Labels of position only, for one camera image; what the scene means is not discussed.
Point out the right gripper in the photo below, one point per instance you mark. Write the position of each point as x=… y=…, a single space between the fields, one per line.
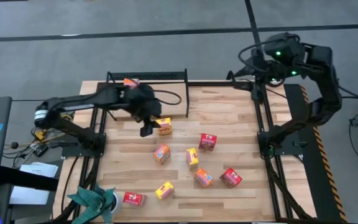
x=266 y=70

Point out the yellow Corn Pops cereal box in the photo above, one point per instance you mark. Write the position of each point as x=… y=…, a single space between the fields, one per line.
x=164 y=190
x=192 y=157
x=165 y=129

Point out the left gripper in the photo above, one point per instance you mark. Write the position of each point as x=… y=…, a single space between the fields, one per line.
x=143 y=102

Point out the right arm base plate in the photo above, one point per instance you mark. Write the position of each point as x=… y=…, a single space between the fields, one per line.
x=291 y=151

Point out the red Froot Loops cereal box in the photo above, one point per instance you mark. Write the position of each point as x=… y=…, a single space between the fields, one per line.
x=230 y=178
x=133 y=199
x=207 y=143

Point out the black metal table frame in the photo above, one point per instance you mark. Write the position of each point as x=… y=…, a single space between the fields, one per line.
x=216 y=83

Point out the black round plug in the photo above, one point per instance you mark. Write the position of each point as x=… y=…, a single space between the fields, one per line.
x=14 y=145

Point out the teal cloth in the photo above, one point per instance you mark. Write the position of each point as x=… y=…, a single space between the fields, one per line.
x=92 y=202

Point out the black arched bracket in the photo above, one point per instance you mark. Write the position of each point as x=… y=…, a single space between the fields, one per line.
x=229 y=73

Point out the black flat bar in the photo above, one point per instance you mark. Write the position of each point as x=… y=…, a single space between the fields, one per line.
x=26 y=179

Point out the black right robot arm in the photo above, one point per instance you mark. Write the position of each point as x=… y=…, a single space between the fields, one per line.
x=325 y=93

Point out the white plant pot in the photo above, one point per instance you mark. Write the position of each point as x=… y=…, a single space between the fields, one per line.
x=118 y=203

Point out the white paper sheet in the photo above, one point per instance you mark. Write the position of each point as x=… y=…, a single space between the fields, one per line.
x=39 y=169
x=30 y=196

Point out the orange Mini Wheats cereal box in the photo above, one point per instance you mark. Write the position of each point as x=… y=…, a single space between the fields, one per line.
x=203 y=178
x=162 y=154
x=131 y=82

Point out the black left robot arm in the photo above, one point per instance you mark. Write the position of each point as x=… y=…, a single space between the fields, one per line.
x=82 y=99

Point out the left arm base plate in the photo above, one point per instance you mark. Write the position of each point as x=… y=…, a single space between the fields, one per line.
x=73 y=151

